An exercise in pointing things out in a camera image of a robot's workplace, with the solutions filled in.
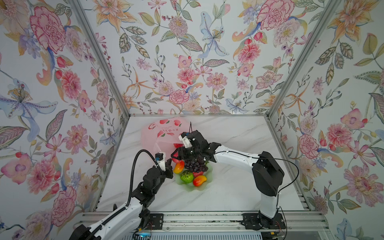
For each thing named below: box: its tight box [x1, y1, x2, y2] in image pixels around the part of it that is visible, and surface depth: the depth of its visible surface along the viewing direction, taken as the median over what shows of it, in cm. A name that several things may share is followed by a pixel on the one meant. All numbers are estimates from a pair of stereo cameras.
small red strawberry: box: [192, 171, 204, 178], surface depth 87 cm
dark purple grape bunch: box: [184, 158, 209, 173], surface depth 87 cm
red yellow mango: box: [173, 160, 185, 174], surface depth 85 cm
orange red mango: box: [193, 175, 207, 187], surface depth 86 cm
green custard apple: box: [180, 170, 194, 184], surface depth 84 cm
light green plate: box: [174, 162, 213, 192], surface depth 86 cm
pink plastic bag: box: [141, 117, 192, 160], surface depth 92 cm
